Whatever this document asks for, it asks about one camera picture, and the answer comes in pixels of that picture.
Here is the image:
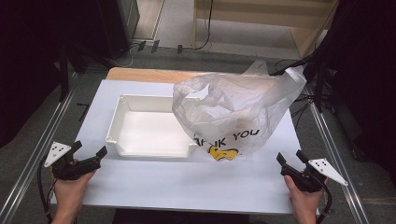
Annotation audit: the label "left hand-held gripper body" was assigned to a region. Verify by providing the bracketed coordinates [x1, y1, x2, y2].
[44, 141, 101, 182]

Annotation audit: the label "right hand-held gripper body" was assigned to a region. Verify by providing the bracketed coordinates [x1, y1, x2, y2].
[280, 157, 349, 193]

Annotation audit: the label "clear printed plastic bag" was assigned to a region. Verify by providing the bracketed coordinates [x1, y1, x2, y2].
[171, 60, 308, 162]

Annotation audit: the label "person's right hand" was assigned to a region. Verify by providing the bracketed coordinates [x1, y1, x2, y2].
[283, 175, 328, 213]

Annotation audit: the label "person's left hand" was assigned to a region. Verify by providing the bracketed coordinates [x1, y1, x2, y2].
[50, 169, 98, 213]

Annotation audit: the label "white plastic tray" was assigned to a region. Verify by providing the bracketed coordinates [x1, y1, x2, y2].
[105, 93, 202, 159]

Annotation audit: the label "black metal stand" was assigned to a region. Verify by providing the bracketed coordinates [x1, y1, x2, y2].
[58, 46, 71, 103]

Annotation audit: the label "black slanted stand bar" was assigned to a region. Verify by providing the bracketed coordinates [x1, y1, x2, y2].
[268, 56, 315, 77]

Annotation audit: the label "dark cabinet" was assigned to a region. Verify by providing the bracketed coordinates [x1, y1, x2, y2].
[95, 0, 141, 59]

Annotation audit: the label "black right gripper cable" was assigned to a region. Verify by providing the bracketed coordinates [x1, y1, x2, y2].
[315, 182, 333, 224]

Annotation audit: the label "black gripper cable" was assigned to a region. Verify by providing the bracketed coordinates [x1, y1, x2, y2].
[36, 156, 54, 224]
[315, 182, 333, 224]

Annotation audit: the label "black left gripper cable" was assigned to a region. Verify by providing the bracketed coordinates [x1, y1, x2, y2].
[36, 156, 54, 224]

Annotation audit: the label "aluminium floor rail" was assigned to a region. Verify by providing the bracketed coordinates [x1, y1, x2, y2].
[0, 89, 78, 224]
[303, 85, 370, 224]

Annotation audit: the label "black floor cables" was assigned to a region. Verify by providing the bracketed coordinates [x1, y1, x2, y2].
[289, 92, 316, 129]

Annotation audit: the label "white floor cable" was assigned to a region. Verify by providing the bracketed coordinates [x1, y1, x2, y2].
[116, 46, 138, 68]

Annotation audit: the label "wooden shelf frame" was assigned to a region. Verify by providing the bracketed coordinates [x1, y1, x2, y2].
[192, 0, 339, 59]

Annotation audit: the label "black hanging cable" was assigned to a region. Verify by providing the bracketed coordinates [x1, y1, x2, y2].
[181, 0, 215, 52]

